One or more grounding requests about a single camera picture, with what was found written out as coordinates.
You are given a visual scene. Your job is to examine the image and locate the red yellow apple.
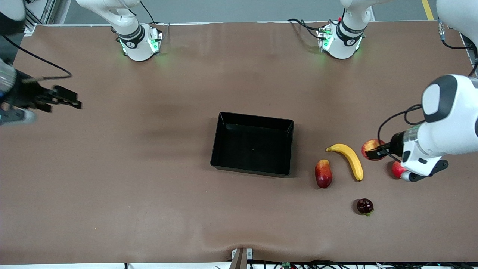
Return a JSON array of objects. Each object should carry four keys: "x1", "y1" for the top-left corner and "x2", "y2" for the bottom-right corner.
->
[{"x1": 361, "y1": 139, "x2": 387, "y2": 161}]

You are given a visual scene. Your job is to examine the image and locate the yellow banana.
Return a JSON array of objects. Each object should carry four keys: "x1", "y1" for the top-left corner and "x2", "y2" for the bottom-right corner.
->
[{"x1": 326, "y1": 143, "x2": 364, "y2": 182}]

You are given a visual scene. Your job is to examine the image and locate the black rectangular plastic tray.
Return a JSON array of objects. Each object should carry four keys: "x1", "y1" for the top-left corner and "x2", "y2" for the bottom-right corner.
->
[{"x1": 210, "y1": 111, "x2": 294, "y2": 177}]

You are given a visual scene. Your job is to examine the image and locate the red pomegranate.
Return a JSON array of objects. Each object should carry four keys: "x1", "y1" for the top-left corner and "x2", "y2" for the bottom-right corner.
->
[{"x1": 391, "y1": 161, "x2": 408, "y2": 179}]

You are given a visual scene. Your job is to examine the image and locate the dark purple mangosteen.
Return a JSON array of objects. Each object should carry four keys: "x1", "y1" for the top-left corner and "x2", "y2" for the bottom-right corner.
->
[{"x1": 356, "y1": 198, "x2": 375, "y2": 216}]

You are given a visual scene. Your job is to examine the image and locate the red yellow mango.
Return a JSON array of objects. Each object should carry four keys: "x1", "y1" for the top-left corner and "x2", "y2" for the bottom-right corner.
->
[{"x1": 315, "y1": 159, "x2": 333, "y2": 189}]

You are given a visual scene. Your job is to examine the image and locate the brown table cover mat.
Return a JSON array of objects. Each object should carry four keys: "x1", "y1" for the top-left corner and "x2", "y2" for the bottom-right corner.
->
[{"x1": 0, "y1": 20, "x2": 478, "y2": 264}]

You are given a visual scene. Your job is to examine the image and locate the black left arm wrist cable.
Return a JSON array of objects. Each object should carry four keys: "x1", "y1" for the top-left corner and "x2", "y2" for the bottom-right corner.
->
[{"x1": 377, "y1": 21, "x2": 478, "y2": 164}]

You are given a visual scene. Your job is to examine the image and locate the black arm wrist cable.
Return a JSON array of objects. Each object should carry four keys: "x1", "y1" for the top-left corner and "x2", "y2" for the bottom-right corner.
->
[
  {"x1": 377, "y1": 21, "x2": 478, "y2": 164},
  {"x1": 0, "y1": 33, "x2": 73, "y2": 81}
]

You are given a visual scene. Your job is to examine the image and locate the black right arm wrist cable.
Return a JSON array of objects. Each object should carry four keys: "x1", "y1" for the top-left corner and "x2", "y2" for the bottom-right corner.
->
[{"x1": 0, "y1": 33, "x2": 73, "y2": 81}]

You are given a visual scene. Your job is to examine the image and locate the aluminium frame profile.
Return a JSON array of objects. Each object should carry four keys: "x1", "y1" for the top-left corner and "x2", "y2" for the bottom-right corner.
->
[{"x1": 22, "y1": 0, "x2": 57, "y2": 37}]

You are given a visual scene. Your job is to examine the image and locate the black right arm base cable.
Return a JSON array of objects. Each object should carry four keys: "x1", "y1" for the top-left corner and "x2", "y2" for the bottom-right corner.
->
[{"x1": 140, "y1": 0, "x2": 156, "y2": 25}]

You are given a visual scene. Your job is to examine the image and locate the black arm base cable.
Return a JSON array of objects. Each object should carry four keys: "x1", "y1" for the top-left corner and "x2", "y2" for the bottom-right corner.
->
[
  {"x1": 140, "y1": 0, "x2": 156, "y2": 25},
  {"x1": 287, "y1": 18, "x2": 326, "y2": 40}
]

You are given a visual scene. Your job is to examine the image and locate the black left arm base cable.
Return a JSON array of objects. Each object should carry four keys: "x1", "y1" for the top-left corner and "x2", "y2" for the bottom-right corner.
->
[{"x1": 287, "y1": 18, "x2": 326, "y2": 40}]

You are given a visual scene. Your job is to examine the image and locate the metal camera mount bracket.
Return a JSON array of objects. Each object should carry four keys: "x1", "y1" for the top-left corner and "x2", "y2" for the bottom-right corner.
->
[{"x1": 231, "y1": 247, "x2": 254, "y2": 269}]

